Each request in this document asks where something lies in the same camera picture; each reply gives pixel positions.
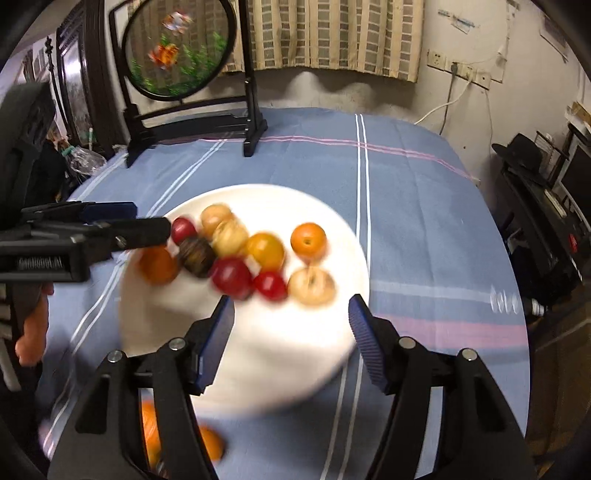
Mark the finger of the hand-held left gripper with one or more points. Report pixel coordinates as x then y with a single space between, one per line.
138 233
108 210

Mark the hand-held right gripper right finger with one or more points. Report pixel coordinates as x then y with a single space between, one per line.
367 341

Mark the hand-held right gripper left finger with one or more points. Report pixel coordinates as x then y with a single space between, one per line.
214 341

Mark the large orange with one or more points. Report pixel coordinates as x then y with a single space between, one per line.
158 266

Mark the small red plum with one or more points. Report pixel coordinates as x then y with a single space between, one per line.
183 230

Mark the white round plate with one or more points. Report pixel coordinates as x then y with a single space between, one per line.
277 350

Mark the dark brown water chestnut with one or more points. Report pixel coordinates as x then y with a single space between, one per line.
197 256

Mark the large red plum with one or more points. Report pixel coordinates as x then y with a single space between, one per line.
232 276

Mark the large tan potato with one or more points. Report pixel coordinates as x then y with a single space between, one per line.
311 286

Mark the red cherry tomato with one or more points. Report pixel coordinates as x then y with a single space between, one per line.
270 285

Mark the small tan potato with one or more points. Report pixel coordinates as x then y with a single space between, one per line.
216 217
229 239

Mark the yellow-orange round tomato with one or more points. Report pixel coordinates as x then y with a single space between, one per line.
266 251
213 444

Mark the medium orange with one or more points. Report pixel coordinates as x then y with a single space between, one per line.
150 434

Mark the small orange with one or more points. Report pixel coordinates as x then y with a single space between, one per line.
308 240

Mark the person's left hand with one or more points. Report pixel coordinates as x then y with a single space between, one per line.
34 337

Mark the clear plastic bag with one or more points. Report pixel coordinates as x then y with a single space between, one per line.
85 159

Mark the blue striped tablecloth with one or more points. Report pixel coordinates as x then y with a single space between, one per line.
415 221

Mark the dark wooden framed picture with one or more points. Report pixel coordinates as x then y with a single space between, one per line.
74 83

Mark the round goldfish screen black stand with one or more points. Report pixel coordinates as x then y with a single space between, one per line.
180 50

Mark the black computer desk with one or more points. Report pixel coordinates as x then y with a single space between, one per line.
540 249

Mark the white remote control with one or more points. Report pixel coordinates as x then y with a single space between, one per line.
556 203

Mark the black hat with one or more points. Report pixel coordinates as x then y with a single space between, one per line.
521 150

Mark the computer monitor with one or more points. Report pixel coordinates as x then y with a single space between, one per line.
577 175

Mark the beige checked curtain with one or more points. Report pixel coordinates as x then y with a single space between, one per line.
332 32

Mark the white wall power strip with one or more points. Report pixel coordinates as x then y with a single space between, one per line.
475 76

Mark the white wall socket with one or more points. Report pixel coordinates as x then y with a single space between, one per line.
437 58

